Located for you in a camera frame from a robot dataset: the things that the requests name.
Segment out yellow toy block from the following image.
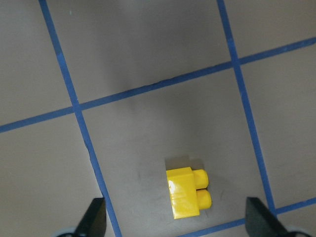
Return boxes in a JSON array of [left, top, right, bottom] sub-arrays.
[[166, 167, 212, 219]]

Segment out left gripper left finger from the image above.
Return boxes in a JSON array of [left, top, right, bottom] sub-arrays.
[[74, 197, 107, 237]]

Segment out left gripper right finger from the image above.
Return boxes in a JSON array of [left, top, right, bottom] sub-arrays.
[[245, 197, 289, 237]]

